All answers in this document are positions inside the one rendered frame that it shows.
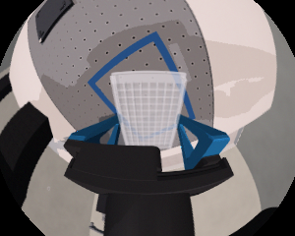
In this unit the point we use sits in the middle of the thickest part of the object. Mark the blue tape outline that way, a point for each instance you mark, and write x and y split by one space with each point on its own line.
153 37

